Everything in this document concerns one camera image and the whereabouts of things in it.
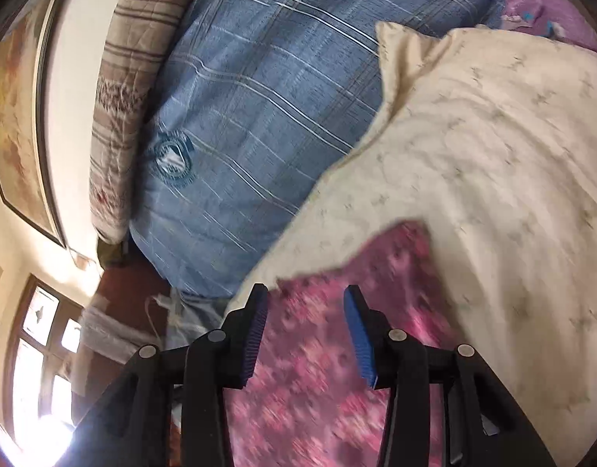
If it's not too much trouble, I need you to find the maroon floral shirt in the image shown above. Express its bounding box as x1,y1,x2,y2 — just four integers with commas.
225,221,462,467

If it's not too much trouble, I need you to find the brown headboard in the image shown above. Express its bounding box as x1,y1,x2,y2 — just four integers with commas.
70,248,182,400

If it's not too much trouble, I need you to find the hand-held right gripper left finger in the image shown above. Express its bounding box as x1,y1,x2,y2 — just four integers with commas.
72,283,270,467

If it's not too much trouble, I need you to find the striped beige pillow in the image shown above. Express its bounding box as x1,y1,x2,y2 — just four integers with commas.
89,0,202,245

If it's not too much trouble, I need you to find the white charger cable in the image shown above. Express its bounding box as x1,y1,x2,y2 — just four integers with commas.
145,294,187,346

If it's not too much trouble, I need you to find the grey-blue star logo pillow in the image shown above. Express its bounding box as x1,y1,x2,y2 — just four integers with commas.
165,287,241,351

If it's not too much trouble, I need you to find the dark green cloth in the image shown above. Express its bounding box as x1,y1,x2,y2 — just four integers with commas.
96,241,131,268

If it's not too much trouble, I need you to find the wooden window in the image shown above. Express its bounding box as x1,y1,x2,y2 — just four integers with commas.
2,275,85,453

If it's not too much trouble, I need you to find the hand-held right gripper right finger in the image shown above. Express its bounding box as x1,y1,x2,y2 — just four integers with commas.
343,284,557,467

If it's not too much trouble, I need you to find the cream floral bedsheet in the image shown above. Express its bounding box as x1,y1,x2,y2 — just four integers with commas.
225,22,597,465

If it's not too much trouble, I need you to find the blue plaid quilt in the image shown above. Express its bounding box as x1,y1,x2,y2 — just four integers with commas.
128,0,506,297

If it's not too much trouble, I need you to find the framed wall picture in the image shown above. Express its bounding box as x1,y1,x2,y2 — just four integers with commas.
0,0,82,249

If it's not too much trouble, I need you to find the grey cloth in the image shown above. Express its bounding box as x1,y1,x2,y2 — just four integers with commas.
82,302,158,365

